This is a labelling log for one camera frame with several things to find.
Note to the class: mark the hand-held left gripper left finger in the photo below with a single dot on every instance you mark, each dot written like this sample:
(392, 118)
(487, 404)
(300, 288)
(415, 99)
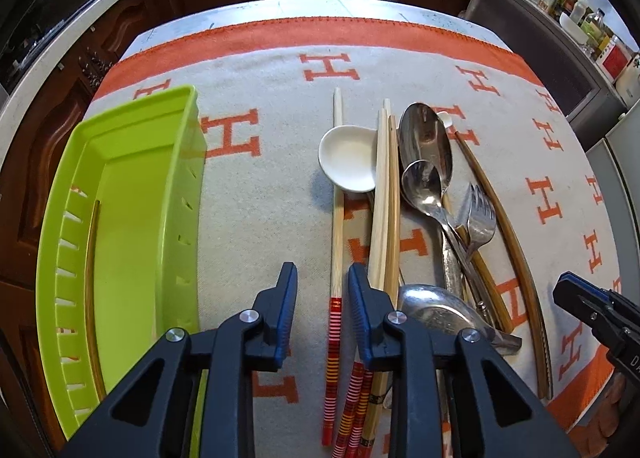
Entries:
(285, 318)

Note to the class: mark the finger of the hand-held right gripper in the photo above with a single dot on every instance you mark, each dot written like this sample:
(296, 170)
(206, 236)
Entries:
(570, 300)
(582, 281)

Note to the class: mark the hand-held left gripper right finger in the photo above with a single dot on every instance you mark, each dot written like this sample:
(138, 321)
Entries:
(357, 318)

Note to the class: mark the bamboo chopstick red striped end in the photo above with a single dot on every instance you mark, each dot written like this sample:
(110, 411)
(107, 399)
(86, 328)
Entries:
(336, 238)
(384, 188)
(376, 238)

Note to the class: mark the wide metal soup spoon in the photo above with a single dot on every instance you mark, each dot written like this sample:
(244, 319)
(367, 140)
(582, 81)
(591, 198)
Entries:
(440, 310)

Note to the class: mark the metal fork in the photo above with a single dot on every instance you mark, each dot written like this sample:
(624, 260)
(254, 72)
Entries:
(462, 220)
(482, 218)

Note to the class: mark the small metal spoon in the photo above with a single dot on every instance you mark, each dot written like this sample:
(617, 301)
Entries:
(422, 188)

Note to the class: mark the white ceramic spoon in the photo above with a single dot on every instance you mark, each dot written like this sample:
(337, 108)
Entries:
(347, 157)

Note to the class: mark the green plastic utensil tray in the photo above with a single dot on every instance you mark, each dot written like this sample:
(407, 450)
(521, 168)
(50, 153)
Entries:
(135, 238)

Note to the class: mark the large metal spoon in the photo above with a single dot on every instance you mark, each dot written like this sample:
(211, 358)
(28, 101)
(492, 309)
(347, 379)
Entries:
(425, 137)

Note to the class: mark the person's right hand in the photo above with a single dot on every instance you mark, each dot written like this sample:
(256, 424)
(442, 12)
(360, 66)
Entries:
(612, 408)

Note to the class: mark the grey refrigerator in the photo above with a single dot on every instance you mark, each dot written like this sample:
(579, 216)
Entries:
(620, 162)

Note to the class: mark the orange and grey printed blanket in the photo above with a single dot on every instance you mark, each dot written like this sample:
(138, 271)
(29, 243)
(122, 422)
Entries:
(280, 102)

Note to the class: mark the red label canister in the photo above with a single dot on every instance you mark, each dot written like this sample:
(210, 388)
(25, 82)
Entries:
(617, 57)

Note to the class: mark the grey metal freestanding cabinet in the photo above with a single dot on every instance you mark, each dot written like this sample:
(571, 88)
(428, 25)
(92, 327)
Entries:
(540, 52)

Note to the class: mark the white bowl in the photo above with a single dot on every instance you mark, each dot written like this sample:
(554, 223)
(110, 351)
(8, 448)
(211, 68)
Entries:
(575, 30)

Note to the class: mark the clear bottle green label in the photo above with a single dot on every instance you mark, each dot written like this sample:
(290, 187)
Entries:
(595, 27)

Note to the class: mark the white plastic bottle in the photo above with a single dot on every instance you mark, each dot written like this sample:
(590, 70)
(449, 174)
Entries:
(580, 7)

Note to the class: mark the black gas stove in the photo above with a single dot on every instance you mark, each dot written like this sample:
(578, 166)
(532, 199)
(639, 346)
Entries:
(50, 12)

